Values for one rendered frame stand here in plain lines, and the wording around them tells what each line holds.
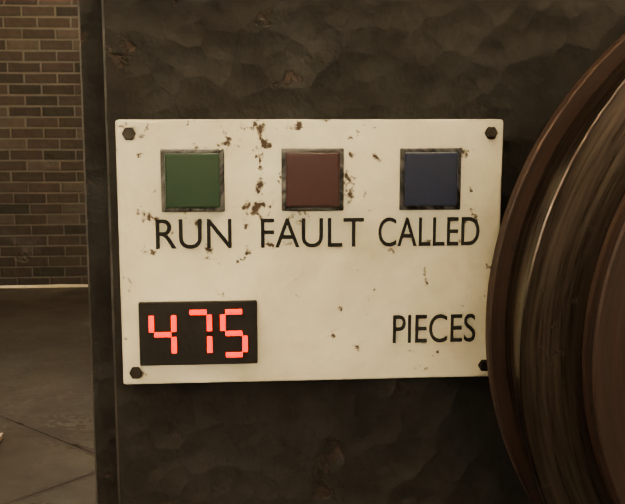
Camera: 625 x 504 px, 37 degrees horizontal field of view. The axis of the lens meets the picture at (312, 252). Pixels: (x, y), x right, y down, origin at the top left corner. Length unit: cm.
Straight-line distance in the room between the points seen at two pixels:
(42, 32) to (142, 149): 613
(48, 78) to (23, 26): 38
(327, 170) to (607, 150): 19
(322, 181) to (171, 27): 14
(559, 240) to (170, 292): 26
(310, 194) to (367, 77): 9
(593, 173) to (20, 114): 633
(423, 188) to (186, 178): 16
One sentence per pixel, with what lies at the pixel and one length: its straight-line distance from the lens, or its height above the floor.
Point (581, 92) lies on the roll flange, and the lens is 59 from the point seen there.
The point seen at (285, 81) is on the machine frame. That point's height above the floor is 127.
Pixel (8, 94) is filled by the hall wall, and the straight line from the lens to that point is 677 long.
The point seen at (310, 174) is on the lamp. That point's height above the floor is 120.
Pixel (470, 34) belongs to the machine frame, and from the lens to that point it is 66.
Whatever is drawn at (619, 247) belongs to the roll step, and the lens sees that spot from 51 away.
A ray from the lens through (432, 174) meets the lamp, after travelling 63.
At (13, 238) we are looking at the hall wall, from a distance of 684.
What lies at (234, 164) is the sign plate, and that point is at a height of 121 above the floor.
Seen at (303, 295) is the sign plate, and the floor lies 112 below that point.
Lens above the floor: 125
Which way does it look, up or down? 9 degrees down
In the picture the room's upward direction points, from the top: straight up
